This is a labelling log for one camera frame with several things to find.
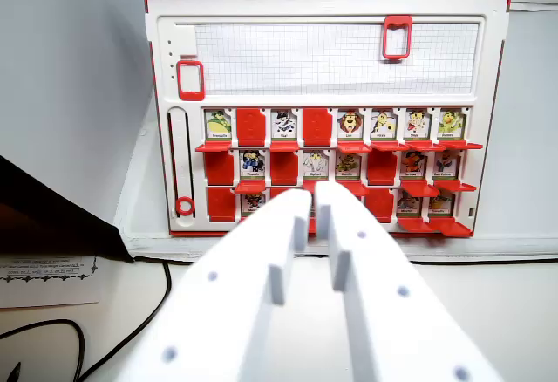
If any red-rimmed white game board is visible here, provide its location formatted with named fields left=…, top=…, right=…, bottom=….
left=143, top=0, right=512, bottom=240

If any black cable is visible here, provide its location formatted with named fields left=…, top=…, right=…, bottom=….
left=80, top=256, right=193, bottom=382
left=0, top=318, right=87, bottom=382

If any red plastic flap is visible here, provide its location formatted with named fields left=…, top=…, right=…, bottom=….
left=336, top=140, right=373, bottom=154

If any white printed paper label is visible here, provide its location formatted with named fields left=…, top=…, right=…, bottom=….
left=0, top=254, right=102, bottom=310

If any black box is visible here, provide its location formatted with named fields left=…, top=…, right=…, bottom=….
left=0, top=154, right=135, bottom=266

